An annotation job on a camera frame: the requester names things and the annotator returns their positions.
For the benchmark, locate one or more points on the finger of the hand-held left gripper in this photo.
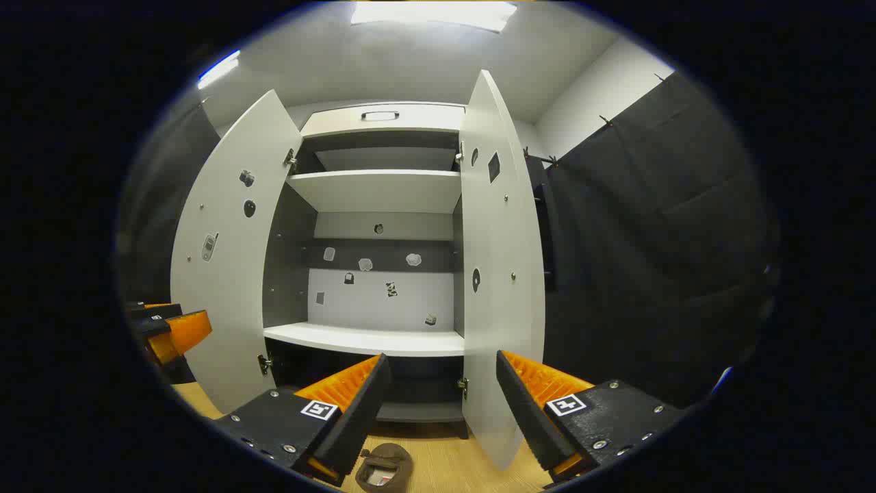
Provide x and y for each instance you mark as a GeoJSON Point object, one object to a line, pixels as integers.
{"type": "Point", "coordinates": [188, 332]}
{"type": "Point", "coordinates": [154, 311]}

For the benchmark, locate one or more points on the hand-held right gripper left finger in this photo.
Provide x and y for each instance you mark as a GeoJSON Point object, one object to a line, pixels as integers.
{"type": "Point", "coordinates": [356, 418]}

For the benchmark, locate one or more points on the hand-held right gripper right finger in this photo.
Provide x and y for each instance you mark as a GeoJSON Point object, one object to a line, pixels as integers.
{"type": "Point", "coordinates": [527, 411]}

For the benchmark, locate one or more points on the brown fuzzy shoe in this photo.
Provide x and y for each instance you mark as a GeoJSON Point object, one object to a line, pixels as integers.
{"type": "Point", "coordinates": [387, 465]}

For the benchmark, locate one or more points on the white shoe cabinet door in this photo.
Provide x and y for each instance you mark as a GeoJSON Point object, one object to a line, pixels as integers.
{"type": "Point", "coordinates": [499, 329]}
{"type": "Point", "coordinates": [226, 287]}

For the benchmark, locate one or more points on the white shoe cabinet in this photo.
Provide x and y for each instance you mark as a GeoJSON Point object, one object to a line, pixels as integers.
{"type": "Point", "coordinates": [383, 192]}

